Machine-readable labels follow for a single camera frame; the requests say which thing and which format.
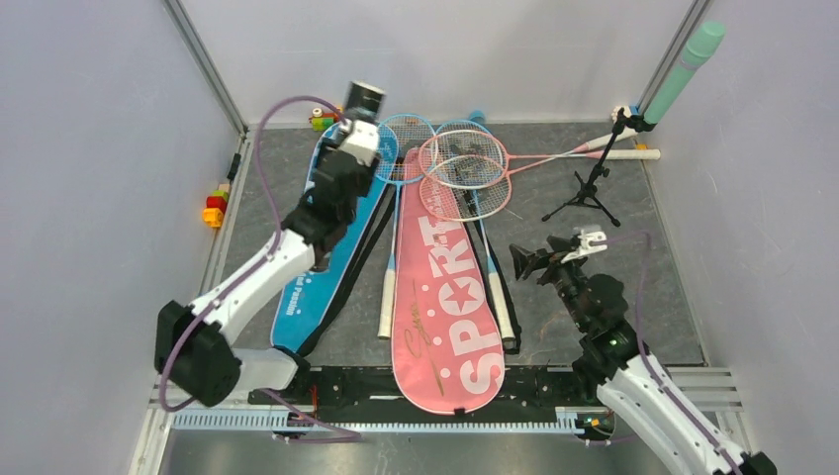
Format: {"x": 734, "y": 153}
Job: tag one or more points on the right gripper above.
{"x": 523, "y": 261}

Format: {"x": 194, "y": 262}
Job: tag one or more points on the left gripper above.
{"x": 366, "y": 173}

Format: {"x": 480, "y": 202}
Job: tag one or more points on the black shuttlecock tube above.
{"x": 363, "y": 102}

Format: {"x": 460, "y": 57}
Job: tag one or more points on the pink racket cover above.
{"x": 447, "y": 350}

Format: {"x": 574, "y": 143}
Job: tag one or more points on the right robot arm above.
{"x": 618, "y": 365}

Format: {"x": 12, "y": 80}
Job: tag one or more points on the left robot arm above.
{"x": 193, "y": 343}

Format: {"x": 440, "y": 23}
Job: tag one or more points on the blue badminton racket left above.
{"x": 401, "y": 136}

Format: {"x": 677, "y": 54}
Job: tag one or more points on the blue badminton racket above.
{"x": 502, "y": 304}
{"x": 401, "y": 136}

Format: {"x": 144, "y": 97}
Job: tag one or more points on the blue badminton racket right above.
{"x": 502, "y": 304}

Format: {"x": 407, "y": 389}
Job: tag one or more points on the toy blocks at back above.
{"x": 322, "y": 119}

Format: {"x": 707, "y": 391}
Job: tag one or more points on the toy blocks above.
{"x": 216, "y": 205}
{"x": 322, "y": 119}

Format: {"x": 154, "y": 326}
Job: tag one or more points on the black mini tripod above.
{"x": 586, "y": 196}

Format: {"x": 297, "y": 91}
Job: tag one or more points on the toy blocks at left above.
{"x": 216, "y": 205}

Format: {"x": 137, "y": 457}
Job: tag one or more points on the blue racket cover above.
{"x": 311, "y": 302}

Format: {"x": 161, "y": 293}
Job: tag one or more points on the green foam tube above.
{"x": 699, "y": 48}

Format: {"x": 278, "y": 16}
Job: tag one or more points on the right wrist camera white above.
{"x": 584, "y": 242}

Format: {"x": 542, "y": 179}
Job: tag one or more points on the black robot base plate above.
{"x": 370, "y": 394}

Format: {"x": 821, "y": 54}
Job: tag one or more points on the white slotted cable duct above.
{"x": 281, "y": 420}

